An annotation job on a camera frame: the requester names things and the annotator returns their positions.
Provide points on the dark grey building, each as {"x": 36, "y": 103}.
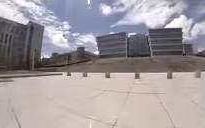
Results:
{"x": 138, "y": 45}

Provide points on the small distant building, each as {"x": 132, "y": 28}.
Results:
{"x": 187, "y": 49}

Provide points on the low dark kerb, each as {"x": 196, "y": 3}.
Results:
{"x": 26, "y": 76}

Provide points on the large grey building, tall windows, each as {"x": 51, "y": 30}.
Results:
{"x": 13, "y": 40}

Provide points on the row of short bollards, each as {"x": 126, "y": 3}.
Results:
{"x": 137, "y": 76}

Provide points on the pale concrete slab plaza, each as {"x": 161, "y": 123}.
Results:
{"x": 100, "y": 103}

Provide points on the wide grey banded building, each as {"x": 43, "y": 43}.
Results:
{"x": 165, "y": 41}

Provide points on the low distant building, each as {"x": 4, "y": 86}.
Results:
{"x": 80, "y": 54}

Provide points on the wide grey stone steps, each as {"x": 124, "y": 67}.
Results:
{"x": 140, "y": 64}

